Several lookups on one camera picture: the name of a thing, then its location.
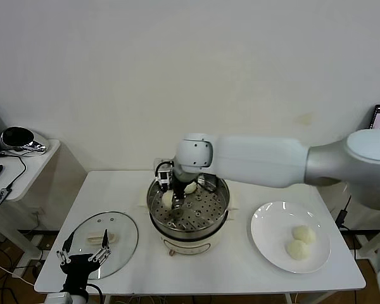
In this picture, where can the white side table with mouse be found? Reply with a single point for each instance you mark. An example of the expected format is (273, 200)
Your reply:
(35, 168)

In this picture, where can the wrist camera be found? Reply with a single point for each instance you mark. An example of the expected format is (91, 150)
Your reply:
(164, 175)
(58, 299)

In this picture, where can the white steamed baozi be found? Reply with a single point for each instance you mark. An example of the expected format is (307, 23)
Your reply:
(167, 200)
(190, 188)
(296, 249)
(303, 235)

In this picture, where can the stainless steel steamer basket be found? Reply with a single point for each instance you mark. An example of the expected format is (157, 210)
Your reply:
(202, 215)

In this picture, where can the grey usb hub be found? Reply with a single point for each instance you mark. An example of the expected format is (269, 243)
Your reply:
(0, 197)

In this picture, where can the white work table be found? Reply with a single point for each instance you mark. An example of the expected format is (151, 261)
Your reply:
(114, 190)

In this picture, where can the white round plate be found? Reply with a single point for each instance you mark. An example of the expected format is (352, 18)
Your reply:
(318, 256)

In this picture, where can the chrome and black headset device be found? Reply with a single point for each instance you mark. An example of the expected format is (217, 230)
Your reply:
(35, 141)

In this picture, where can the white wall outlet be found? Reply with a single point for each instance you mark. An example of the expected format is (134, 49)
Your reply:
(35, 210)

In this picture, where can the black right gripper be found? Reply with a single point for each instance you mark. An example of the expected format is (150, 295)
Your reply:
(179, 188)

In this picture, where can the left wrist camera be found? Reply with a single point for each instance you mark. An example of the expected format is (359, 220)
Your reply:
(58, 299)

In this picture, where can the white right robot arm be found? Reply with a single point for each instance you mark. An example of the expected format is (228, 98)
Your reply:
(256, 158)

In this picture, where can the white electric cooking pot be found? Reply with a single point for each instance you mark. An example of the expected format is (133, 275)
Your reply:
(190, 245)

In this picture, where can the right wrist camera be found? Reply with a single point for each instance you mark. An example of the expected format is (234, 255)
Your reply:
(164, 175)

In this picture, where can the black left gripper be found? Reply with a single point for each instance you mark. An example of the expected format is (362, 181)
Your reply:
(77, 266)

